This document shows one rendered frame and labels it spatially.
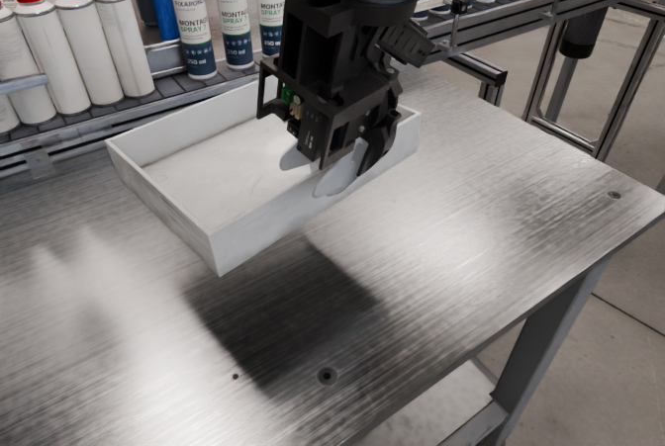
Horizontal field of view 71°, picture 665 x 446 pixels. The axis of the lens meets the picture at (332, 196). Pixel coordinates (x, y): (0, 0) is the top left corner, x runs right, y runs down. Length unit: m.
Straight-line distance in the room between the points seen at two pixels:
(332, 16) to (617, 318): 1.61
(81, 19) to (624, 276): 1.76
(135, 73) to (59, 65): 0.11
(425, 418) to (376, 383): 0.67
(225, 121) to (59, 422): 0.35
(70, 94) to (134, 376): 0.47
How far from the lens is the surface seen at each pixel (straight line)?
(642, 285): 1.94
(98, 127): 0.83
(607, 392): 1.61
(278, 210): 0.42
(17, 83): 0.81
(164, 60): 0.91
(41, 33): 0.80
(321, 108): 0.31
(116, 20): 0.81
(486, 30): 1.28
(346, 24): 0.29
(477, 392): 1.21
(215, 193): 0.50
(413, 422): 1.15
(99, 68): 0.83
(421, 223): 0.64
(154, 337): 0.55
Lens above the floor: 1.26
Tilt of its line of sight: 40 degrees down
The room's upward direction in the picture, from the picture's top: straight up
